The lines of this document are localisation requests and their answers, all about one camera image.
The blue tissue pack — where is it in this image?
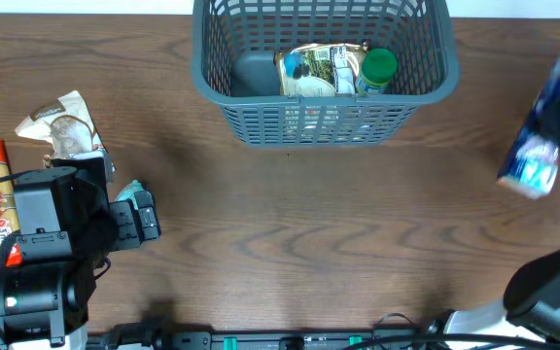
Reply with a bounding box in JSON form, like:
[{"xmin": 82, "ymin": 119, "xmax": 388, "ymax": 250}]
[{"xmin": 497, "ymin": 56, "xmax": 560, "ymax": 199}]

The green lid jar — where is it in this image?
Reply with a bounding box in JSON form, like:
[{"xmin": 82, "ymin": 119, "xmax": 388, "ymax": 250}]
[{"xmin": 356, "ymin": 48, "xmax": 398, "ymax": 94}]

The gold foil food pouch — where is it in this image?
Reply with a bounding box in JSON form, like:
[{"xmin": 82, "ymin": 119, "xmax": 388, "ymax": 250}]
[{"xmin": 274, "ymin": 43, "xmax": 368, "ymax": 97}]

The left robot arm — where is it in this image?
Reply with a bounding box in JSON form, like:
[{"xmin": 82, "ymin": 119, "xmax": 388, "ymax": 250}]
[{"xmin": 0, "ymin": 157, "xmax": 160, "ymax": 349}]

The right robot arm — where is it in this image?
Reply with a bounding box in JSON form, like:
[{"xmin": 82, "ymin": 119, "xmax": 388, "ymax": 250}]
[{"xmin": 440, "ymin": 98, "xmax": 560, "ymax": 349}]

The small teal packet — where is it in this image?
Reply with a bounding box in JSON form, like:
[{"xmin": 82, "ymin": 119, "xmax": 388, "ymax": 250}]
[{"xmin": 116, "ymin": 180, "xmax": 144, "ymax": 201}]

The white brown snack bag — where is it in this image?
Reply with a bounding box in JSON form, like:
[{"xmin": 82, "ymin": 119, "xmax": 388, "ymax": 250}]
[{"xmin": 15, "ymin": 90, "xmax": 116, "ymax": 184}]

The grey plastic basket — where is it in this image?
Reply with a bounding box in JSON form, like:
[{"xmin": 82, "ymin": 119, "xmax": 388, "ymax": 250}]
[{"xmin": 192, "ymin": 0, "xmax": 459, "ymax": 148}]

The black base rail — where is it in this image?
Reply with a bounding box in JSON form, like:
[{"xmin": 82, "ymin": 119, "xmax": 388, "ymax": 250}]
[{"xmin": 85, "ymin": 315, "xmax": 560, "ymax": 350}]

